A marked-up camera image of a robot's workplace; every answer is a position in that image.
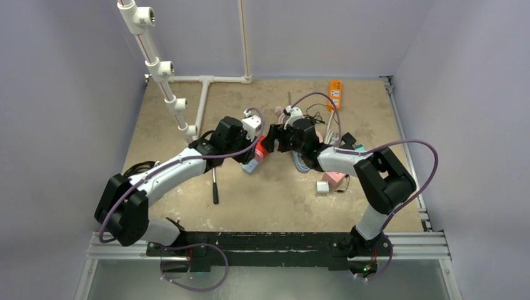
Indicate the orange power strip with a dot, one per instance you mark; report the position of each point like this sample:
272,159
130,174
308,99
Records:
335,92

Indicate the teal USB charger plug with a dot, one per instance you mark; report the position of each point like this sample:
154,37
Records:
360,148

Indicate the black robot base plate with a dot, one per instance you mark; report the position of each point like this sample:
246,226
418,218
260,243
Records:
336,251

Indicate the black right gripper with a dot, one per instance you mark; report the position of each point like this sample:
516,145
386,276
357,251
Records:
282,138

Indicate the aluminium rail frame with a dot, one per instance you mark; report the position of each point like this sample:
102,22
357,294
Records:
427,248

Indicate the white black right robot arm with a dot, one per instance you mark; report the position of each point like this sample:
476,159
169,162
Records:
384,179

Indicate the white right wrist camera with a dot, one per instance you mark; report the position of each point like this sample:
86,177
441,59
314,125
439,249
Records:
292,114

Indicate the pink cube power socket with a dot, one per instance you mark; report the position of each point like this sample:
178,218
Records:
334,179

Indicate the white plug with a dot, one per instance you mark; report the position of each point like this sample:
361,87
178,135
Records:
322,187

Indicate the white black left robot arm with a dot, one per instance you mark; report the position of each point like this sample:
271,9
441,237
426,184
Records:
123,209

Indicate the red cube socket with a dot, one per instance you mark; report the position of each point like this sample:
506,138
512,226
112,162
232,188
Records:
260,149

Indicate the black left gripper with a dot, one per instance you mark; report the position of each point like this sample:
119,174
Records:
245,157

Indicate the light blue power strip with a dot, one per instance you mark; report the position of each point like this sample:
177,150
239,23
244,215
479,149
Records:
251,166

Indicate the small pink plug block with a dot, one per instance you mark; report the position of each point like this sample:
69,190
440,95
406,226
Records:
260,155

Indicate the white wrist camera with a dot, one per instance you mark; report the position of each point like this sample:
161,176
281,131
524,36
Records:
292,114
252,124

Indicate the black steel claw hammer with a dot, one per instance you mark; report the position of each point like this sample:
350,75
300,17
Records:
215,192

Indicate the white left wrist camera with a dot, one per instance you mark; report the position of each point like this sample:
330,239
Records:
252,124

